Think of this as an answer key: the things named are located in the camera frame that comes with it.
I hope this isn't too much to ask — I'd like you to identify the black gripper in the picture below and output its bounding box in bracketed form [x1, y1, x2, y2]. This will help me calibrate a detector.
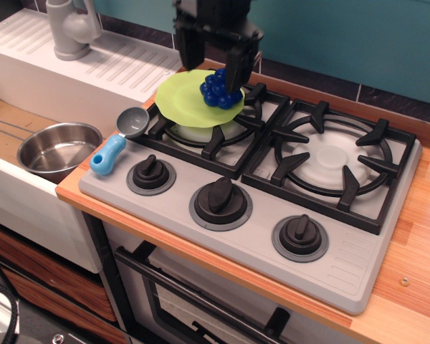
[173, 0, 264, 93]

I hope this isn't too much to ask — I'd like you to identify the blue toy blueberry cluster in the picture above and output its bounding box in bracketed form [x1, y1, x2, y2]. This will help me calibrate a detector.
[199, 68, 244, 110]

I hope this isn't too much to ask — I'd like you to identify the grey spoon with blue handle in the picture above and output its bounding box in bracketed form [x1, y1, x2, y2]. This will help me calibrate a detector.
[90, 107, 150, 176]

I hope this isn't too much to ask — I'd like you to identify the light green plate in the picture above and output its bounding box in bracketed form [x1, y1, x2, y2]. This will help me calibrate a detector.
[155, 70, 245, 128]

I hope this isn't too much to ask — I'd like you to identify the stainless steel pot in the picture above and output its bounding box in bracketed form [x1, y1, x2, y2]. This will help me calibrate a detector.
[0, 120, 103, 184]

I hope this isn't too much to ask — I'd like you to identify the white left burner cap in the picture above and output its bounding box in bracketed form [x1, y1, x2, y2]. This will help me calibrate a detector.
[165, 113, 265, 148]

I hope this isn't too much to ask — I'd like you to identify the white burner cap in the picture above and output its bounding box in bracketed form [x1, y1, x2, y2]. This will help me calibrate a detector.
[165, 113, 265, 148]
[283, 131, 382, 190]

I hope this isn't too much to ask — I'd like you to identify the black left burner grate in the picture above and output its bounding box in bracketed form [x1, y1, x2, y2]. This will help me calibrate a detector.
[134, 83, 291, 179]

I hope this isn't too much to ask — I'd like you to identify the black burner grate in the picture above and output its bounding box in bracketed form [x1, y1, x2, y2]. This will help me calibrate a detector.
[242, 100, 422, 234]
[134, 83, 291, 179]

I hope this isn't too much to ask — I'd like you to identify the black left stove knob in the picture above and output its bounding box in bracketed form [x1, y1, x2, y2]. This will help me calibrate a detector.
[126, 154, 176, 196]

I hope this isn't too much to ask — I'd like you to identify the black stove knob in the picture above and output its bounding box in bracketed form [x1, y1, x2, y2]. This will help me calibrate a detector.
[189, 177, 253, 231]
[272, 214, 329, 263]
[126, 154, 176, 196]

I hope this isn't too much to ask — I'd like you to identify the grey toy faucet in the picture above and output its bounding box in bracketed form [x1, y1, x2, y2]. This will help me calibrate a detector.
[46, 0, 102, 61]

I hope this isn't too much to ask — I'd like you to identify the white right burner cap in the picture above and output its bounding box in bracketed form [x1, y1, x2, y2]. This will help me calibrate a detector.
[283, 131, 382, 190]

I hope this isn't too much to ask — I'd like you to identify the black middle stove knob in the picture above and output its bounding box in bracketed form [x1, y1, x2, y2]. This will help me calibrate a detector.
[189, 177, 253, 231]

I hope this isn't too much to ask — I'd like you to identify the grey toy stove top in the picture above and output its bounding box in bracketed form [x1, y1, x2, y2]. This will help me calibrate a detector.
[79, 87, 422, 314]

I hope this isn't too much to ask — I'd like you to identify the black right burner grate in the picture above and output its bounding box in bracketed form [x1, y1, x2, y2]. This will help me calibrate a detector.
[242, 100, 422, 234]

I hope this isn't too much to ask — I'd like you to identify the black right stove knob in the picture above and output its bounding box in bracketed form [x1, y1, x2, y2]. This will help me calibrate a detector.
[272, 214, 329, 263]

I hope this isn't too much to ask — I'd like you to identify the toy oven door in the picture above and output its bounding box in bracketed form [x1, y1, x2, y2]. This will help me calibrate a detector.
[104, 224, 355, 343]

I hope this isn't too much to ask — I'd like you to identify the wooden drawer front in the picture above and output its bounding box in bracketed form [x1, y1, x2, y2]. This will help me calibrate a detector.
[0, 225, 127, 344]

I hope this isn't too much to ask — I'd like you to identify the black oven door handle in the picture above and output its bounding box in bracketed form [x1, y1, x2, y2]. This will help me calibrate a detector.
[115, 247, 290, 343]

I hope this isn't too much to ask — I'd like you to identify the black braided cable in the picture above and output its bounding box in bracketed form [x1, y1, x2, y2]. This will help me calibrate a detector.
[0, 285, 20, 344]

